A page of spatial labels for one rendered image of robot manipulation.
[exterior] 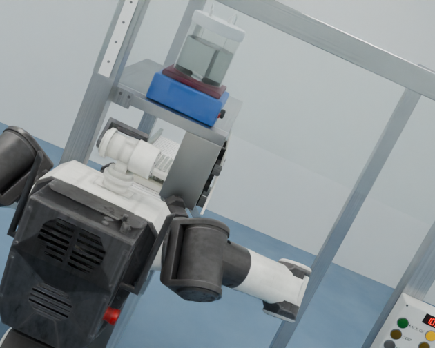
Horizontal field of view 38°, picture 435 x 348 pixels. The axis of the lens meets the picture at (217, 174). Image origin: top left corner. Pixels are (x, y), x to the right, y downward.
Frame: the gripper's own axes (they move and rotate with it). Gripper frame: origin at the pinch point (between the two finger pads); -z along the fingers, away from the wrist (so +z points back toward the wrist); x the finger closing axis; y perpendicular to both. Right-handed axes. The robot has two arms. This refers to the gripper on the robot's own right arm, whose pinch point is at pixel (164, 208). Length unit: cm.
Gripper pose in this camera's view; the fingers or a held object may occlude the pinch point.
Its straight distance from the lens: 177.4
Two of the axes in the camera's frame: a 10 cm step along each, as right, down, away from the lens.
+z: 3.8, 5.0, -7.8
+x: -4.3, 8.4, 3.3
